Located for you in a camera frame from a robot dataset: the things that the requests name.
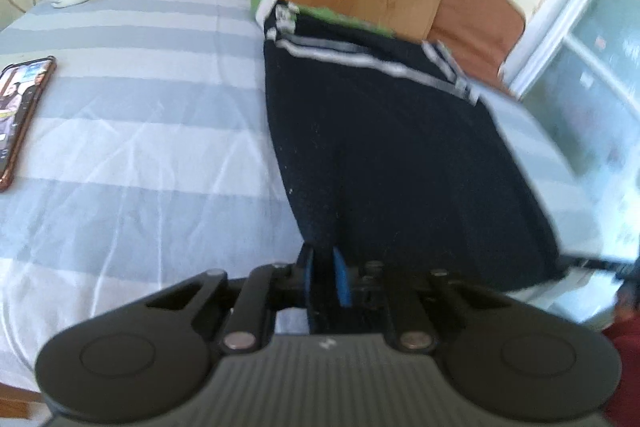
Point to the white framed glass door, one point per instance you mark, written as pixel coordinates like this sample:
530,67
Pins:
595,72

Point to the smartphone in brown case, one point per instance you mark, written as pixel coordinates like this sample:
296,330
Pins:
20,112

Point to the brown cushion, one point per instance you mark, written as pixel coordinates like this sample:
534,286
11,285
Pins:
475,27

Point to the black garment with grey stripes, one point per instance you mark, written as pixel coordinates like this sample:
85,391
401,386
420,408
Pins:
390,142

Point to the green knit garment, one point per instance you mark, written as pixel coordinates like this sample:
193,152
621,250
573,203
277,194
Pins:
320,13

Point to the red cloth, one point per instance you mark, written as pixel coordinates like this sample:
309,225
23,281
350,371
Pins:
625,357

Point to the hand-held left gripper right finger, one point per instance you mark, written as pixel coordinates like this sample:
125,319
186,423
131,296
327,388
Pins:
342,281

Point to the striped blue grey bed sheet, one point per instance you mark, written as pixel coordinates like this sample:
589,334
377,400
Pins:
135,132

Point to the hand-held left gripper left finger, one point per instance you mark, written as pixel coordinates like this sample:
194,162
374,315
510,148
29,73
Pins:
306,278

